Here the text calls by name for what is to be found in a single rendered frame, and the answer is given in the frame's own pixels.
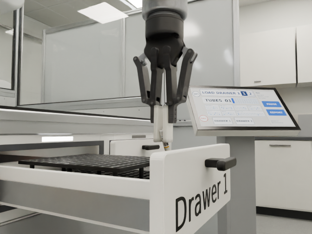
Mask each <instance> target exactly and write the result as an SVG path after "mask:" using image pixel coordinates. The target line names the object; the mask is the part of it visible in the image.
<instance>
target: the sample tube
mask: <svg viewBox="0 0 312 234"><path fill-rule="evenodd" d="M159 132H160V136H161V139H162V142H163V129H161V130H159ZM163 146H164V150H165V151H169V150H170V148H169V143H164V142H163Z"/></svg>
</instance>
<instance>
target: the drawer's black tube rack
mask: <svg viewBox="0 0 312 234"><path fill-rule="evenodd" d="M148 160H150V157H147V156H120V155H101V154H81V155H71V156H58V157H48V158H39V159H29V160H20V161H18V164H25V165H30V168H32V169H34V166H35V165H36V166H47V167H57V168H62V170H60V171H65V172H75V173H84V174H94V175H104V176H118V177H127V178H137V179H147V180H149V179H150V171H144V170H143V168H139V170H130V171H125V172H121V173H116V172H109V168H110V167H117V166H121V165H126V164H131V163H138V162H144V161H148ZM66 168H67V169H66Z"/></svg>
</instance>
